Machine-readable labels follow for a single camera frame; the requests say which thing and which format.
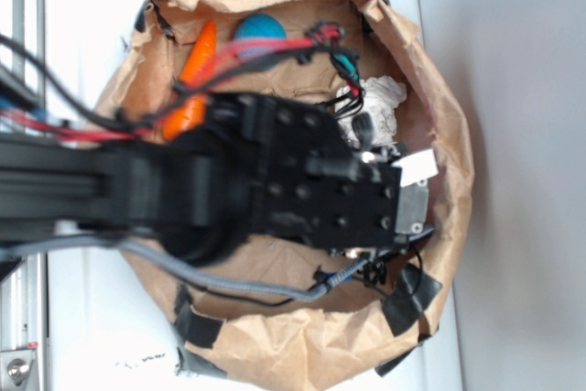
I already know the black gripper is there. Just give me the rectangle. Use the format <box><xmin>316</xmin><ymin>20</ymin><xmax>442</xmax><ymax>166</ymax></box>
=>
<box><xmin>208</xmin><ymin>92</ymin><xmax>436</xmax><ymax>257</ymax></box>

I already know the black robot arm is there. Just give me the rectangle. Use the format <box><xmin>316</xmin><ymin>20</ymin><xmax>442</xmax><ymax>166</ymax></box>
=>
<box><xmin>1</xmin><ymin>92</ymin><xmax>434</xmax><ymax>266</ymax></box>

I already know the crumpled white paper ball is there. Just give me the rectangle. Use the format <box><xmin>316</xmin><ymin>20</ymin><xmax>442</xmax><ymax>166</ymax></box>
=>
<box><xmin>338</xmin><ymin>75</ymin><xmax>407</xmax><ymax>148</ymax></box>

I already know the brown paper bag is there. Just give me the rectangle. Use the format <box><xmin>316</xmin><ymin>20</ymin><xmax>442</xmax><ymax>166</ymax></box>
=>
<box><xmin>96</xmin><ymin>0</ymin><xmax>474</xmax><ymax>390</ymax></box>

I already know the orange plastic carrot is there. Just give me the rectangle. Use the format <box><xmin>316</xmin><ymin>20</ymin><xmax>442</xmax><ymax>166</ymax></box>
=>
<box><xmin>162</xmin><ymin>20</ymin><xmax>217</xmax><ymax>141</ymax></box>

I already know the blue ball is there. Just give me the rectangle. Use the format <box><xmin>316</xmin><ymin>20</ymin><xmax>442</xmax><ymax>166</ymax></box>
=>
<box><xmin>233</xmin><ymin>14</ymin><xmax>287</xmax><ymax>71</ymax></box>

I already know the red black wire bundle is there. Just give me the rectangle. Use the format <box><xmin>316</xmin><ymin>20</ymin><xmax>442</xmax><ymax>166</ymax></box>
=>
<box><xmin>0</xmin><ymin>19</ymin><xmax>363</xmax><ymax>145</ymax></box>

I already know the grey braided cable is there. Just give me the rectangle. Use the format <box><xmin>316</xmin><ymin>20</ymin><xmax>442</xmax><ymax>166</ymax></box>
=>
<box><xmin>0</xmin><ymin>234</ymin><xmax>370</xmax><ymax>303</ymax></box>

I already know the aluminium rail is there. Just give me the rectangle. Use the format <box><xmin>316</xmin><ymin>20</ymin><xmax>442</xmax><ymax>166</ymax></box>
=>
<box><xmin>1</xmin><ymin>0</ymin><xmax>50</xmax><ymax>390</ymax></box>

